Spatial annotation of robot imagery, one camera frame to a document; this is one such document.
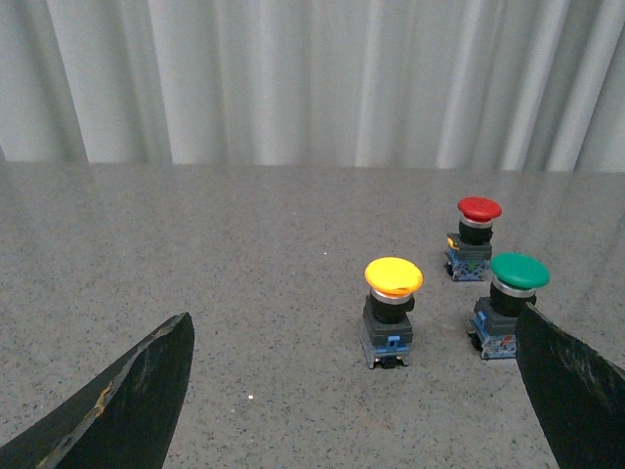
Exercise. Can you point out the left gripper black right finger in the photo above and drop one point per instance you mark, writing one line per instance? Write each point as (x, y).
(577, 395)

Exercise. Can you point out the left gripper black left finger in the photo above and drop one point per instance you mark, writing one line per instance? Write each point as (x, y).
(124, 418)

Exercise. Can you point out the yellow push button switch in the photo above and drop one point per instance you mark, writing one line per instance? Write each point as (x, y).
(387, 332)

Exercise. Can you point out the white pleated curtain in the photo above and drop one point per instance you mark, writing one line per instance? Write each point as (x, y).
(511, 85)

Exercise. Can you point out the green push button switch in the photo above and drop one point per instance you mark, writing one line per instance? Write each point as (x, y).
(516, 278)

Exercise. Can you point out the red push button switch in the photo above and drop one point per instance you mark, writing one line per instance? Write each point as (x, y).
(469, 251)

